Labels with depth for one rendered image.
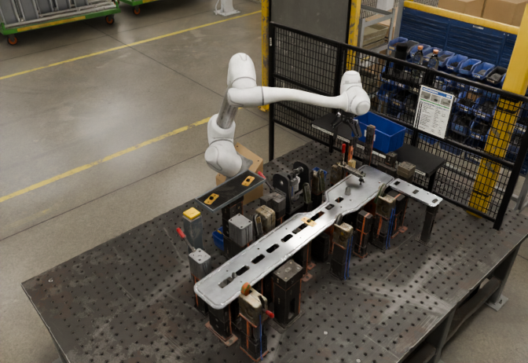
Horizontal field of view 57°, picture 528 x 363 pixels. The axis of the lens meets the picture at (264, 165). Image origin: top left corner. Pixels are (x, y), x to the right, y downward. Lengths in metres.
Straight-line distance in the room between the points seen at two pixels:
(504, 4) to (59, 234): 5.52
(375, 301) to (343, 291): 0.16
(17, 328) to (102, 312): 1.16
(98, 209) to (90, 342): 2.08
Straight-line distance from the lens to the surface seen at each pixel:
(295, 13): 5.06
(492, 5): 6.88
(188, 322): 2.52
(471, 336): 3.57
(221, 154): 2.95
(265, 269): 2.31
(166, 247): 2.91
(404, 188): 2.89
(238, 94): 2.51
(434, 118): 3.11
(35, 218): 4.56
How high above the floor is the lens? 2.65
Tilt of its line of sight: 34 degrees down
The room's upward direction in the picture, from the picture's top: straight up
